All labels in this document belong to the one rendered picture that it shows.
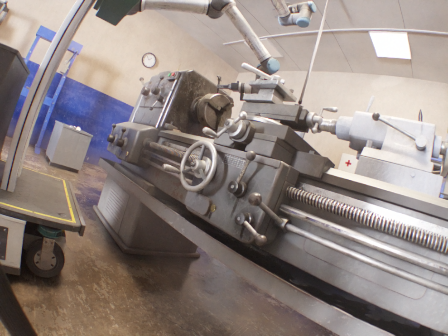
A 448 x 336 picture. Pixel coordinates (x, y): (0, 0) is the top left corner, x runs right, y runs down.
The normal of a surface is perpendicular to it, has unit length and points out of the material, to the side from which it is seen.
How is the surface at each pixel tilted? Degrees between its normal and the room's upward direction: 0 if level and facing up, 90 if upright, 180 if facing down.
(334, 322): 90
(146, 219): 90
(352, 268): 90
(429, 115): 90
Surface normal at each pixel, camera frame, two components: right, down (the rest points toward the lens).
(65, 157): 0.73, 0.25
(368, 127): -0.68, -0.21
